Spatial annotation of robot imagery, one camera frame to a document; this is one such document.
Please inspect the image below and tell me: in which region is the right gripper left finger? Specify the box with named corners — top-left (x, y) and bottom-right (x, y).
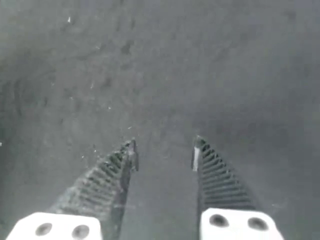
top-left (4, 136), bottom-right (140, 240)

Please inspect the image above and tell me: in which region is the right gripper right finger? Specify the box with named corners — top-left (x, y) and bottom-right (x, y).
top-left (191, 135), bottom-right (286, 240)

